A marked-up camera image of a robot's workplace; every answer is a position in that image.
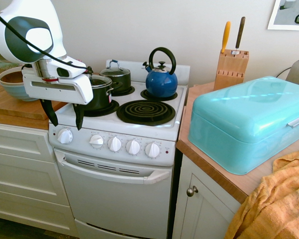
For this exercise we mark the large white oven knob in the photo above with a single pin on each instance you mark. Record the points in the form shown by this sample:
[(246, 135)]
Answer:
[(64, 136)]

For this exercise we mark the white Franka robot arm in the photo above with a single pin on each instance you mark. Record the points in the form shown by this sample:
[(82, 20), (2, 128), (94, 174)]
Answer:
[(27, 27)]

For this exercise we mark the white stove bottom drawer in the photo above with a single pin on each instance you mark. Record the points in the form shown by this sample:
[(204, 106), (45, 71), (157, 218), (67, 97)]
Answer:
[(89, 231)]

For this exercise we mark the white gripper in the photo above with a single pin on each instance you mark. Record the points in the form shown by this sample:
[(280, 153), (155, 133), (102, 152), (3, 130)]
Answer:
[(59, 88)]

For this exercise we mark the white oven door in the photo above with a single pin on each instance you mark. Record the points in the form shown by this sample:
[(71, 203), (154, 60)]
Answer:
[(114, 196)]

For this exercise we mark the large black pot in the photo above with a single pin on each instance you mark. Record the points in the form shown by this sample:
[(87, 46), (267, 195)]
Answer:
[(101, 98)]

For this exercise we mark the white framed wall picture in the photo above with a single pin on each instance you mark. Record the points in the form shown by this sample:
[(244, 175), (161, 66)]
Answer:
[(289, 15)]

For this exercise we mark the glass pot lid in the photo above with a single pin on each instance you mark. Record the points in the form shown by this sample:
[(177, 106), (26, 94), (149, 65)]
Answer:
[(99, 81)]

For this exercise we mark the cream bowl brown inside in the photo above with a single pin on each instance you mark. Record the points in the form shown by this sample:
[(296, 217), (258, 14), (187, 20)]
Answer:
[(11, 77)]

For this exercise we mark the small black pot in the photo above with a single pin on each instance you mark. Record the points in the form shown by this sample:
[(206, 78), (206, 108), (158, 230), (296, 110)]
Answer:
[(120, 84)]

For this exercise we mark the light blue ribbed bowl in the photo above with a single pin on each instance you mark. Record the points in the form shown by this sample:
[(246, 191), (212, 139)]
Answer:
[(15, 92)]

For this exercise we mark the turquoise metal bread box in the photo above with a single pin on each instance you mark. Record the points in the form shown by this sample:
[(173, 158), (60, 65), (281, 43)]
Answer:
[(239, 119)]

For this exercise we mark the large bare coil burner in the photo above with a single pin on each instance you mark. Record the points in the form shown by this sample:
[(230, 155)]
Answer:
[(145, 112)]

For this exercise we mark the white electric stove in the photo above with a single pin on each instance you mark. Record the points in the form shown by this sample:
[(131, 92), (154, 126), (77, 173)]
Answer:
[(114, 189)]

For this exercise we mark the wooden knife block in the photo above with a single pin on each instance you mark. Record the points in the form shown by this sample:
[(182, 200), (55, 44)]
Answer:
[(230, 69)]

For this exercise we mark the orange terry towel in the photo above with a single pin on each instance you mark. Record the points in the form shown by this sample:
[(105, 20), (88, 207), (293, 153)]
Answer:
[(276, 204)]

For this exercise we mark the white burner knob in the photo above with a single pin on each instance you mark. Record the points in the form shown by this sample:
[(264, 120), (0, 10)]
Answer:
[(133, 147), (114, 144), (96, 141), (152, 150)]

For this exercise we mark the white door cabinet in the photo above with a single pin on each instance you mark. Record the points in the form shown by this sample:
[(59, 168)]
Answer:
[(201, 214)]

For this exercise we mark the white drawer cabinet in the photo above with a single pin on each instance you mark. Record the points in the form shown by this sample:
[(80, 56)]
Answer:
[(22, 174)]

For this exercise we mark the metal cabinet knob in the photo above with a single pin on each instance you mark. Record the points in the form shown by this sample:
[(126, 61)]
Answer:
[(192, 191)]

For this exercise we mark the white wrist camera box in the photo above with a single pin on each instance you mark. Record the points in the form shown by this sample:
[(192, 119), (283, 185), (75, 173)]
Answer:
[(73, 71)]

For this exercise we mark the wooden cutting board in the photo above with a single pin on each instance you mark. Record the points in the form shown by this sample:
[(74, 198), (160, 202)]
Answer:
[(15, 109)]

